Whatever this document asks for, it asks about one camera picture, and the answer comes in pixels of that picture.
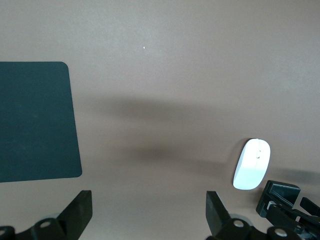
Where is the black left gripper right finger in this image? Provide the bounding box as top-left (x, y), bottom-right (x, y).
top-left (206, 190), bottom-right (289, 240)

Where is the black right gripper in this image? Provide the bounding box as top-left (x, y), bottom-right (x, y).
top-left (255, 179), bottom-right (320, 240)

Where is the white computer mouse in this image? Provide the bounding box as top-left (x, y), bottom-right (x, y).
top-left (232, 138), bottom-right (272, 191)

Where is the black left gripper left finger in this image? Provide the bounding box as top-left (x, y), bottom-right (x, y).
top-left (0, 189), bottom-right (94, 240)

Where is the black mouse pad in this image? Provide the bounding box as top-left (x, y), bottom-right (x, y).
top-left (0, 61), bottom-right (83, 184)

